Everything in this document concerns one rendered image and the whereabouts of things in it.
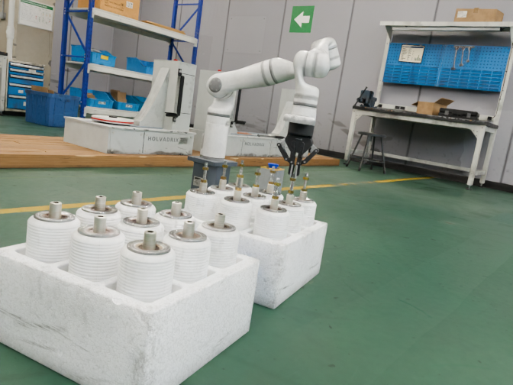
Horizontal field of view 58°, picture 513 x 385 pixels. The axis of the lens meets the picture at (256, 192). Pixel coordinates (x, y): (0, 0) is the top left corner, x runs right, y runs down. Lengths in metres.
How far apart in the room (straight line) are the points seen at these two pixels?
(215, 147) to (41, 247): 1.00
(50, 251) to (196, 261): 0.28
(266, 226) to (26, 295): 0.62
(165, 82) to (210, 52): 5.06
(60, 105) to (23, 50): 1.96
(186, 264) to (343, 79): 6.39
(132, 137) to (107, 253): 2.59
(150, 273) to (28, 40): 6.93
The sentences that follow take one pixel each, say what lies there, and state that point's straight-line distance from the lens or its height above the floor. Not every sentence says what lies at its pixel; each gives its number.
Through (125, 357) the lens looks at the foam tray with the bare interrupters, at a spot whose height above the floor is 0.09.
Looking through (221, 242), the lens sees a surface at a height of 0.23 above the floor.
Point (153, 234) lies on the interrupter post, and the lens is 0.82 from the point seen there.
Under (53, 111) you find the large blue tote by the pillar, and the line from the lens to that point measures 5.74.
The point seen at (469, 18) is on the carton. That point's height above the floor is 1.92.
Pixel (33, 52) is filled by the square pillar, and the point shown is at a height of 0.86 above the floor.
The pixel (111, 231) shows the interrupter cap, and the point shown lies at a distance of 0.92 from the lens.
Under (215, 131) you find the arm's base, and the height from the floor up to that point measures 0.41.
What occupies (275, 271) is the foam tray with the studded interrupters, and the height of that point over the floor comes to 0.10.
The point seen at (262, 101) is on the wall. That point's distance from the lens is 7.90.
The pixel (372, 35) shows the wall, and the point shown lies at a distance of 7.10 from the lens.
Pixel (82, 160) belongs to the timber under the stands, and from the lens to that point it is 3.15.
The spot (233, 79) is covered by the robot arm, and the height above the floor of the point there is 0.61.
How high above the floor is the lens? 0.51
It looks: 10 degrees down
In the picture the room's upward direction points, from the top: 8 degrees clockwise
